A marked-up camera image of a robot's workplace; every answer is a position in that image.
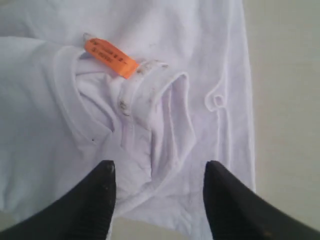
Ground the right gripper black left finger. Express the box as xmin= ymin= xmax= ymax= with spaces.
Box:
xmin=0 ymin=160 xmax=117 ymax=240

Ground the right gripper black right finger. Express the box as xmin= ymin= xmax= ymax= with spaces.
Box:
xmin=204 ymin=161 xmax=320 ymax=240

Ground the white t-shirt red lettering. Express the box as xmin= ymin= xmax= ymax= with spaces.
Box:
xmin=0 ymin=0 xmax=255 ymax=240

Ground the orange label tag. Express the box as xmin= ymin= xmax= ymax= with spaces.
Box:
xmin=84 ymin=37 xmax=139 ymax=79

